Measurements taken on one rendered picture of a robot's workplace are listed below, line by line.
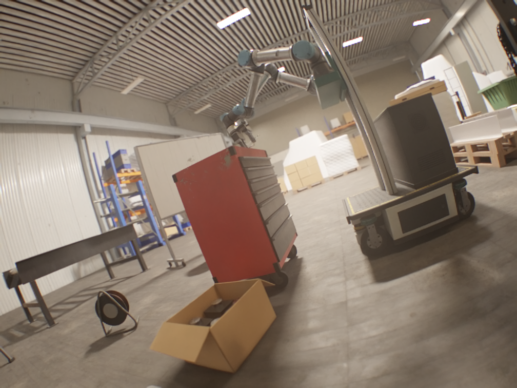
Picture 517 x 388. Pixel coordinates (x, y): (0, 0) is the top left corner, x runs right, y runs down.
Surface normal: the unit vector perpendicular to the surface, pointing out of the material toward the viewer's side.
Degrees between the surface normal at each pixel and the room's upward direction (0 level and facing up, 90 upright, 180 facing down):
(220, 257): 90
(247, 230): 90
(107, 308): 90
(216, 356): 90
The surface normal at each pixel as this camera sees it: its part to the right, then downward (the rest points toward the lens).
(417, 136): -0.29, 0.14
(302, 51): -0.45, 0.26
